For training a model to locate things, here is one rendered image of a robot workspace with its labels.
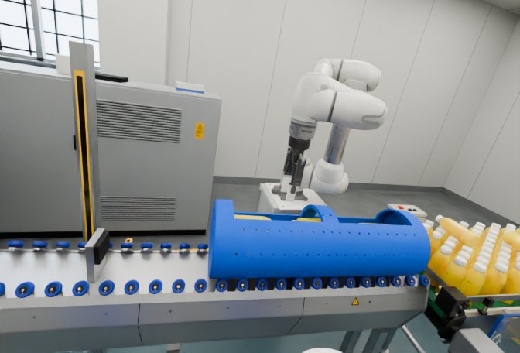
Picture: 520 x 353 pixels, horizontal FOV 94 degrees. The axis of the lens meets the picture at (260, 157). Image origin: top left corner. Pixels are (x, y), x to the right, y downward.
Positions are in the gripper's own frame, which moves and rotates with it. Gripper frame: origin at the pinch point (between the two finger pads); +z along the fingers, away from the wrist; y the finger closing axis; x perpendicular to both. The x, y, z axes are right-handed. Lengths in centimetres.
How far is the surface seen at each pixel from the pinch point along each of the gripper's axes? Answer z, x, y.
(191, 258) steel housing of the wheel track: 39, -32, -8
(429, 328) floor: 131, 161, -32
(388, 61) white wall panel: -95, 236, -286
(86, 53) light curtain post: -34, -78, -31
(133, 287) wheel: 35, -50, 10
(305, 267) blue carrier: 23.8, 7.4, 13.5
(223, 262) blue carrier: 21.8, -22.2, 13.4
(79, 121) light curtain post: -8, -81, -31
